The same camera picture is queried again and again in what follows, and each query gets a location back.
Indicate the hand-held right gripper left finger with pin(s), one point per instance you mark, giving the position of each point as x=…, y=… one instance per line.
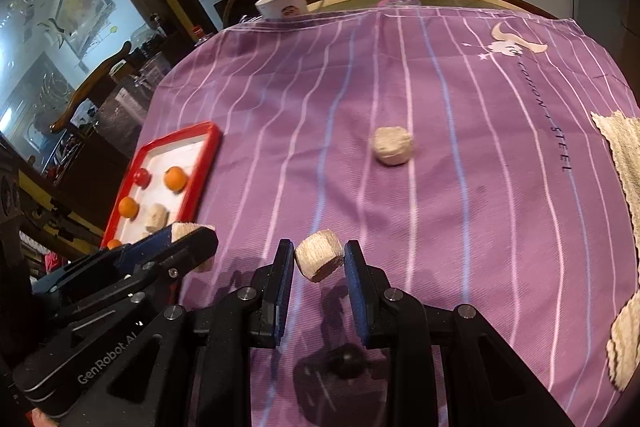
x=285, y=287

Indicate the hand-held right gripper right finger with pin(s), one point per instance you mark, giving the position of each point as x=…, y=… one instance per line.
x=354, y=287

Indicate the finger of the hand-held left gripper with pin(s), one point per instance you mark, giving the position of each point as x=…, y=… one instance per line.
x=170, y=259
x=120, y=254

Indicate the long sugarcane piece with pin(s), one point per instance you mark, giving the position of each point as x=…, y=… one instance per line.
x=187, y=231

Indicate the short sugarcane piece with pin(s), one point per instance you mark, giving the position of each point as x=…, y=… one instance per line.
x=320, y=255
x=393, y=146
x=156, y=217

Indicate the red cherry tomato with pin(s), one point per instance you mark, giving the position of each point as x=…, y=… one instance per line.
x=141, y=177

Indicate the large orange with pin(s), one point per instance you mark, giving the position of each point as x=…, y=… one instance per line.
x=175, y=178

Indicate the red rimmed white tray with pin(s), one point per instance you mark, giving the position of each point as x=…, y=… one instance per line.
x=200, y=167

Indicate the purple striped cloth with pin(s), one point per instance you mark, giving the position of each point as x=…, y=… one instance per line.
x=450, y=232

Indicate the curved wooden armchair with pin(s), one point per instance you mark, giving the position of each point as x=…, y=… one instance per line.
x=90, y=82

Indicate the white cartoon mug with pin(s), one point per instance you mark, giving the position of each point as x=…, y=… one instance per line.
x=285, y=4

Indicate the cream fluffy towel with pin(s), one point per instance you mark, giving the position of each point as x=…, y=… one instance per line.
x=625, y=147

